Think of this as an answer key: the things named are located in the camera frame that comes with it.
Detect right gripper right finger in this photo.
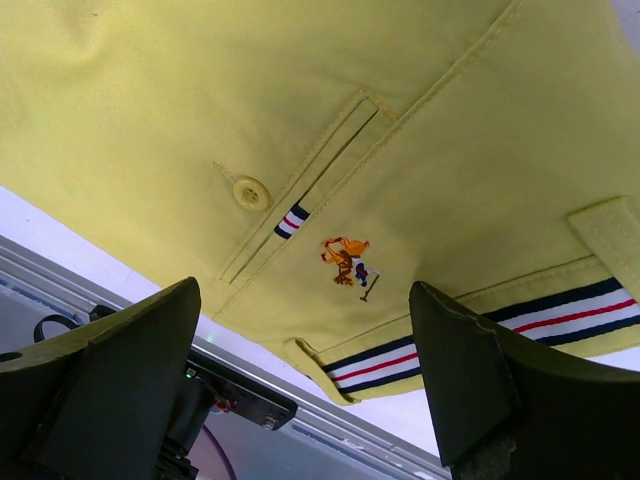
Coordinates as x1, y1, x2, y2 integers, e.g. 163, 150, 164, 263
409, 281, 639, 479

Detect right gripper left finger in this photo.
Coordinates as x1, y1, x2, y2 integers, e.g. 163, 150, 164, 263
1, 277, 201, 479

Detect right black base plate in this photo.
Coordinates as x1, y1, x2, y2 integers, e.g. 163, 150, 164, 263
185, 349, 298, 431

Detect yellow-green trousers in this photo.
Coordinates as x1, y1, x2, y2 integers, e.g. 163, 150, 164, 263
1, 1, 639, 405

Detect aluminium frame rail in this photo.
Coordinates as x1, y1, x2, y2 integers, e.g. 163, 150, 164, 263
1, 238, 450, 479

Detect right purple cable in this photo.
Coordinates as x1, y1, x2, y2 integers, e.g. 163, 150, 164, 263
202, 424, 236, 480

